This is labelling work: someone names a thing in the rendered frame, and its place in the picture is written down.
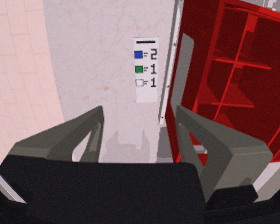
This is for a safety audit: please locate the red crate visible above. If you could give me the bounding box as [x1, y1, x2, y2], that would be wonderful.
[165, 0, 280, 162]
[268, 131, 280, 163]

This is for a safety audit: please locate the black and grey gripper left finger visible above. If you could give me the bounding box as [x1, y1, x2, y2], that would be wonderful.
[7, 106, 104, 162]

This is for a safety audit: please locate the white paper pick list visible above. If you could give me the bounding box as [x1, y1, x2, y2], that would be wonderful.
[133, 37, 159, 103]

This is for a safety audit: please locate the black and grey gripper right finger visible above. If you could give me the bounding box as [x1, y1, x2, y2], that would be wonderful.
[175, 105, 273, 203]

